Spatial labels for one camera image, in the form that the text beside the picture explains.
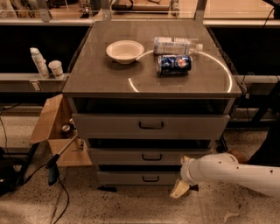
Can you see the grey drawer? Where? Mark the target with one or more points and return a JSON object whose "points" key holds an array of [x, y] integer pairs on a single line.
{"points": [[129, 156], [137, 178], [148, 126]]}

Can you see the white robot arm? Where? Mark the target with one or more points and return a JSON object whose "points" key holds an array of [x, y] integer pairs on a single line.
{"points": [[226, 168]]}

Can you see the grey bottom drawer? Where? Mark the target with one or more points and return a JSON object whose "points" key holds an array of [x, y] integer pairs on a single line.
{"points": [[137, 178]]}

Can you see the grey drawer cabinet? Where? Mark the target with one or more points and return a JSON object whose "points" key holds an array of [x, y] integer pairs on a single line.
{"points": [[100, 85]]}

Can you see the grey top drawer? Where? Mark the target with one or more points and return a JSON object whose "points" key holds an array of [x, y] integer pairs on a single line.
{"points": [[148, 126]]}

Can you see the open cardboard box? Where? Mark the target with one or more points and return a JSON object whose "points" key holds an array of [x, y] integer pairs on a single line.
{"points": [[54, 115]]}

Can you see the brown shoe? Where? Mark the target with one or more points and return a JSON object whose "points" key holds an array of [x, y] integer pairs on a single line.
{"points": [[239, 156]]}

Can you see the dark trouser leg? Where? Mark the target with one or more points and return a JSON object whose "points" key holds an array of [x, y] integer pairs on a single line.
{"points": [[269, 152]]}

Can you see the blue soda can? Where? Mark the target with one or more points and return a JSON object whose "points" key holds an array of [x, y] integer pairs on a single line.
{"points": [[168, 65]]}

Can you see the clear plastic water bottle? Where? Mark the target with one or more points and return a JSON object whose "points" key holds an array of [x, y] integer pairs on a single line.
{"points": [[176, 46]]}

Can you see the white paper bowl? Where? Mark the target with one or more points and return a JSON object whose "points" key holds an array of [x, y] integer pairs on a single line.
{"points": [[125, 51]]}

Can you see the metal can in box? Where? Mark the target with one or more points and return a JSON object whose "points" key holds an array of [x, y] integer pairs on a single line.
{"points": [[66, 131]]}

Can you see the white spray bottle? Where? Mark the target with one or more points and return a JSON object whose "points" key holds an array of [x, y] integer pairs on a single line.
{"points": [[39, 62]]}

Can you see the grabber tool with handle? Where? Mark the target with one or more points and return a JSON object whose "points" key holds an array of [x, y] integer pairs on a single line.
{"points": [[51, 166]]}

